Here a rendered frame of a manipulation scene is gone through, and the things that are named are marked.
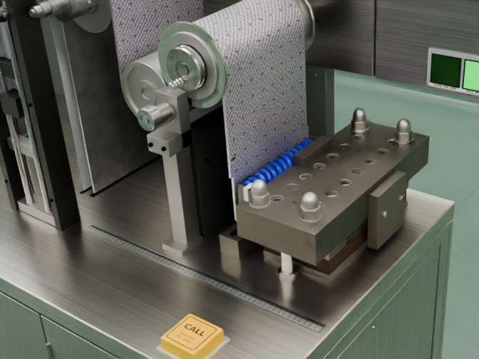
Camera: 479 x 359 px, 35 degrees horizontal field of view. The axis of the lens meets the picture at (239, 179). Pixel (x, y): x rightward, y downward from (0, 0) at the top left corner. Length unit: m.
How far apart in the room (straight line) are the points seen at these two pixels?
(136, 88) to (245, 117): 0.21
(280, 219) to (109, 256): 0.36
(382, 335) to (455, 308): 1.30
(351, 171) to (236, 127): 0.23
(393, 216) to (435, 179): 2.05
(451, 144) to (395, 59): 2.34
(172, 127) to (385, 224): 0.41
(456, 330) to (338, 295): 1.37
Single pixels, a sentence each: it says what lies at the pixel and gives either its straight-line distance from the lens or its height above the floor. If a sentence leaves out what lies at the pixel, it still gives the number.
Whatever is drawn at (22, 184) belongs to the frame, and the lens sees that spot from 1.57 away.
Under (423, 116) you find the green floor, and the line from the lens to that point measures 4.00.
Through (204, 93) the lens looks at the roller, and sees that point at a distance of 1.24.
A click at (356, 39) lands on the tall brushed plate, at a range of 1.45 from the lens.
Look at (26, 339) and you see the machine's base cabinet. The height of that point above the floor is 0.72.
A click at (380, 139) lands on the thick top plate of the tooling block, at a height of 1.03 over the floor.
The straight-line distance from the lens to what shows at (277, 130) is 1.38.
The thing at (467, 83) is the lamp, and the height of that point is 1.17.
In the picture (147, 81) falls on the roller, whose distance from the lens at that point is 1.35.
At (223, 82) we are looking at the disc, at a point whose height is 1.23.
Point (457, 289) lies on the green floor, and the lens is 2.78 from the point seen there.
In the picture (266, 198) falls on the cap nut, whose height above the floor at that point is 1.05.
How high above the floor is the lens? 1.69
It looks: 29 degrees down
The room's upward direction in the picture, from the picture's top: 4 degrees counter-clockwise
